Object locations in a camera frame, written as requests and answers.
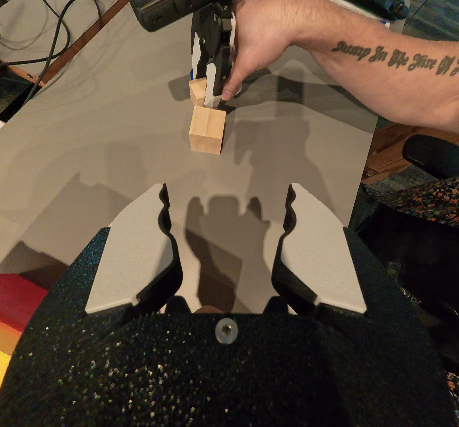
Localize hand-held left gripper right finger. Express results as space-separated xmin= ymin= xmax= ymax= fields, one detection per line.
xmin=271 ymin=182 xmax=368 ymax=314

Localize black chair armrest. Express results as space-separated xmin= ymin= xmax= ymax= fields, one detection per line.
xmin=402 ymin=134 xmax=459 ymax=180

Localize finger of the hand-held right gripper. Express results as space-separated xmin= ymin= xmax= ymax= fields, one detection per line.
xmin=191 ymin=34 xmax=202 ymax=80
xmin=204 ymin=61 xmax=227 ymax=109

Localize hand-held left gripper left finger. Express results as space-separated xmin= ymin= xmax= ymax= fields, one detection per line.
xmin=85 ymin=182 xmax=183 ymax=315

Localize person's dark jeans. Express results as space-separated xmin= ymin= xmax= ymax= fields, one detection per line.
xmin=353 ymin=183 xmax=459 ymax=363

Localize person's right hand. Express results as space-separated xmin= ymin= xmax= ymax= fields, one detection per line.
xmin=220 ymin=0 xmax=310 ymax=101

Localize medium wooden cube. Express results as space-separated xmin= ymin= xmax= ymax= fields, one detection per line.
xmin=189 ymin=77 xmax=209 ymax=108

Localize large wooden cube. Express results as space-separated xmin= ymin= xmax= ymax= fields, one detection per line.
xmin=189 ymin=106 xmax=227 ymax=155

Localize black braided cable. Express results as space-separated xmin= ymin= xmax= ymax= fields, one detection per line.
xmin=0 ymin=0 xmax=72 ymax=108

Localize red and yellow bin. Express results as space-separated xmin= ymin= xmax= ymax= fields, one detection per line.
xmin=0 ymin=273 xmax=49 ymax=386

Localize brown wooden furniture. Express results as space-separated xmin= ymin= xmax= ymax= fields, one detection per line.
xmin=361 ymin=121 xmax=459 ymax=184

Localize person's floral shirt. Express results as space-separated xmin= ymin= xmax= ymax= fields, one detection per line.
xmin=366 ymin=178 xmax=459 ymax=227

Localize person's right forearm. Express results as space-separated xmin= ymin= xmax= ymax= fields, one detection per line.
xmin=294 ymin=0 xmax=459 ymax=134

